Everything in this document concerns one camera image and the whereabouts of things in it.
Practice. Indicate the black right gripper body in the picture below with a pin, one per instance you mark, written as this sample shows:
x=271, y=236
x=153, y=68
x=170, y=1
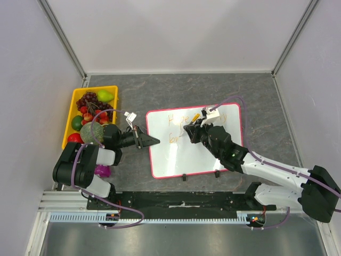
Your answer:
x=197, y=130

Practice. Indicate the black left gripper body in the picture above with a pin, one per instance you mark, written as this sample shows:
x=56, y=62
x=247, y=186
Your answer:
x=130, y=138

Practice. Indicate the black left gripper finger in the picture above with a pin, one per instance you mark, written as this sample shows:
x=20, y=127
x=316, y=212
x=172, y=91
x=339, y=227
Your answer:
x=145, y=144
x=141, y=136

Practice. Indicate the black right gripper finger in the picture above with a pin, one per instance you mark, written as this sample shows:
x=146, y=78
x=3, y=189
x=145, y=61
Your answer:
x=197, y=123
x=193, y=131

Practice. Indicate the yellow capped marker pen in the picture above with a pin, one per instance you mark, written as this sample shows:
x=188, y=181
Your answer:
x=196, y=116

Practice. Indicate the pink framed whiteboard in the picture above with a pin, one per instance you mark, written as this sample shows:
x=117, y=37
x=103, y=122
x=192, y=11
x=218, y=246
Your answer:
x=175, y=155

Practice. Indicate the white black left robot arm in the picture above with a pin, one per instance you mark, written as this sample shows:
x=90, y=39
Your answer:
x=77, y=163

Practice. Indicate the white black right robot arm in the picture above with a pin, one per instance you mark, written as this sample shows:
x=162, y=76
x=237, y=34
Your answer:
x=313, y=191

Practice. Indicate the red cherry cluster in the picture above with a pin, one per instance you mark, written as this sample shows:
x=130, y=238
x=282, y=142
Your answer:
x=89, y=115

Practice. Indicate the purple snack packet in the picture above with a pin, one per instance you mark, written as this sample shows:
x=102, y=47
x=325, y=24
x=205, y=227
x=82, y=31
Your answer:
x=102, y=171

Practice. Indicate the green netted melon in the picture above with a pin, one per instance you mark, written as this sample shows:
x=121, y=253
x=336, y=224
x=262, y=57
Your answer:
x=92, y=133

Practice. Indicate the green pear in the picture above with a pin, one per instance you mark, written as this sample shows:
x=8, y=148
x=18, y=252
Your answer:
x=105, y=96

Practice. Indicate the red apple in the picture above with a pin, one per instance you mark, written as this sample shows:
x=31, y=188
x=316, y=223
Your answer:
x=75, y=137

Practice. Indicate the green lime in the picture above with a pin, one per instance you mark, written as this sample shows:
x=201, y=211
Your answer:
x=76, y=123

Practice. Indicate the purple grape bunch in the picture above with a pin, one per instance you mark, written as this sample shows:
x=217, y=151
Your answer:
x=90, y=100

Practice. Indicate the yellow plastic fruit basket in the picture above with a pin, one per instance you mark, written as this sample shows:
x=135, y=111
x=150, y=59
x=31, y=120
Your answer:
x=73, y=111

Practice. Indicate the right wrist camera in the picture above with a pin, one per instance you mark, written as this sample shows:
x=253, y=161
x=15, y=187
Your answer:
x=209, y=115

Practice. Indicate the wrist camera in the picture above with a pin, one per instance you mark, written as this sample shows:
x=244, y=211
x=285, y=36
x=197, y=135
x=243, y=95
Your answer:
x=209, y=115
x=130, y=117

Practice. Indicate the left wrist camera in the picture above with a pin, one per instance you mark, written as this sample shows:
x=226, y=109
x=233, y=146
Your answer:
x=130, y=117

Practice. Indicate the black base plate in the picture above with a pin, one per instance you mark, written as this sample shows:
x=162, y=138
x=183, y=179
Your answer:
x=181, y=205

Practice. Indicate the aluminium frame rail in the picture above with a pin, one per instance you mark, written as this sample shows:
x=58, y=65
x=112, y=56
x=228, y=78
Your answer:
x=62, y=201

